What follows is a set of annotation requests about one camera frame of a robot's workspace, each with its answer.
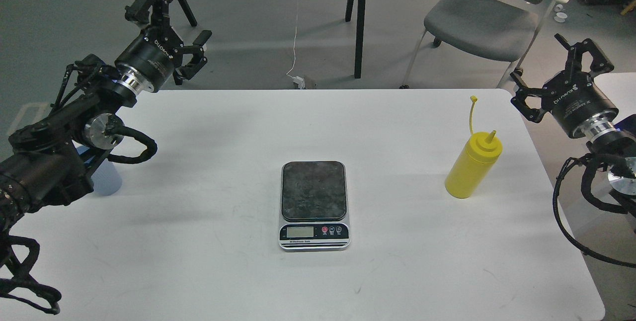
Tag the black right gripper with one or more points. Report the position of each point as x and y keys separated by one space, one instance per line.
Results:
x=581 y=105

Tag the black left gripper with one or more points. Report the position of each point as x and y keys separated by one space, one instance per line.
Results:
x=156 y=54

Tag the yellow squeeze bottle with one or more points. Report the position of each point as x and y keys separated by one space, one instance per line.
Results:
x=481 y=151

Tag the blue ribbed paper cup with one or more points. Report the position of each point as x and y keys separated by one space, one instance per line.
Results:
x=103 y=174

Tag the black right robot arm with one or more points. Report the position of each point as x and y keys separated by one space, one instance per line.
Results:
x=608 y=180

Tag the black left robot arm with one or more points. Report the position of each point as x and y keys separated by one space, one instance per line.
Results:
x=55 y=158

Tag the digital kitchen scale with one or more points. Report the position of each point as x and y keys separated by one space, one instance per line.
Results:
x=313 y=207

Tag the white side table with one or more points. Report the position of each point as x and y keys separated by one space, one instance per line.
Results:
x=621 y=90

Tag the small white cups on floor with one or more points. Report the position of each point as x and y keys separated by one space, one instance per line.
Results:
x=560 y=14

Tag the grey office chair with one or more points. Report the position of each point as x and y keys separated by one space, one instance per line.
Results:
x=490 y=29

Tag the white power adapter on floor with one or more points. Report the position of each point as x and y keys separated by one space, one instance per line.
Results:
x=304 y=82

